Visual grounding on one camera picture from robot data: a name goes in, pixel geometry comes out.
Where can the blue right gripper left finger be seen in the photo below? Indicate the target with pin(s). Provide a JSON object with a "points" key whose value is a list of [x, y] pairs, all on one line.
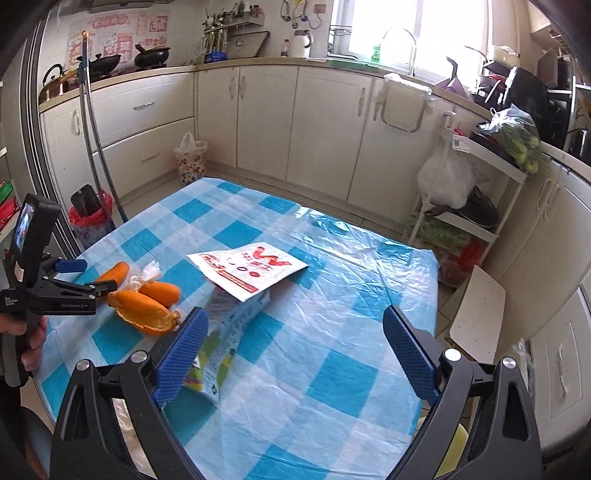
{"points": [[173, 355]]}

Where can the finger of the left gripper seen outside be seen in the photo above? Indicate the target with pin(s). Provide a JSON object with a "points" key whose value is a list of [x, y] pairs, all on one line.
{"points": [[70, 266]]}

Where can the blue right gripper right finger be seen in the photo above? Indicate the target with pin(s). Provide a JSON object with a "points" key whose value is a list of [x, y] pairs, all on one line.
{"points": [[417, 352]]}

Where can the large orange peel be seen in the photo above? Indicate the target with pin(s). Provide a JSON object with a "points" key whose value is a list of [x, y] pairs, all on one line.
{"points": [[148, 309]]}

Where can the green white milk carton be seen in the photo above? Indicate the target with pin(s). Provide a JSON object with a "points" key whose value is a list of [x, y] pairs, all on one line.
{"points": [[227, 322]]}

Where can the red white paper envelope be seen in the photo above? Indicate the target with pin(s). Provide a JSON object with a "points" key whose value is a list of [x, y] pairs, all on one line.
{"points": [[246, 271]]}

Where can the red lined trash bin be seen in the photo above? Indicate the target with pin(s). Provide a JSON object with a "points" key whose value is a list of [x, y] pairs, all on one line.
{"points": [[90, 230]]}

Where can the white hanging trash bin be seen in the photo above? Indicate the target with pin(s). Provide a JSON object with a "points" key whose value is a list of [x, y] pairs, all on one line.
{"points": [[404, 103]]}

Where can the person's left hand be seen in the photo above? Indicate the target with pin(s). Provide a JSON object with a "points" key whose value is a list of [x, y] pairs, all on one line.
{"points": [[31, 358]]}

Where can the white wooden board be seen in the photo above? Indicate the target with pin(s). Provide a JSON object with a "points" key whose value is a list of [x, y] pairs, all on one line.
{"points": [[477, 324]]}

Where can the dark green dustpan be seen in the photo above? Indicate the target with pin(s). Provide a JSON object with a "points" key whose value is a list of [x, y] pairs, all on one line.
{"points": [[85, 201]]}

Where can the blue white checkered tablecloth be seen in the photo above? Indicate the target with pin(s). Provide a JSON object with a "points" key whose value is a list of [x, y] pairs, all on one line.
{"points": [[314, 390]]}

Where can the floral bag on floor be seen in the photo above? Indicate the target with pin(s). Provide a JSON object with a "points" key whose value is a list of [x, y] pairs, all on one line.
{"points": [[190, 157]]}

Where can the white plastic bag on cart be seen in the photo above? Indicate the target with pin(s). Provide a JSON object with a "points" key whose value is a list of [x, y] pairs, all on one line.
{"points": [[447, 178]]}

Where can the white rolling shelf cart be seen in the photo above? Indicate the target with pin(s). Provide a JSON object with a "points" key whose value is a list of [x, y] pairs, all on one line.
{"points": [[479, 218]]}

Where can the black wok on stove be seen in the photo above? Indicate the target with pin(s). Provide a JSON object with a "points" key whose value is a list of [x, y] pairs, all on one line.
{"points": [[150, 58]]}

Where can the bag of green vegetables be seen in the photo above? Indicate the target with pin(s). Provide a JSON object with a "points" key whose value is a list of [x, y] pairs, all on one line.
{"points": [[516, 132]]}

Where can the white electric kettle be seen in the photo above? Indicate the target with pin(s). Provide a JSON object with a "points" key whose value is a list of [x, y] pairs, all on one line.
{"points": [[300, 44]]}

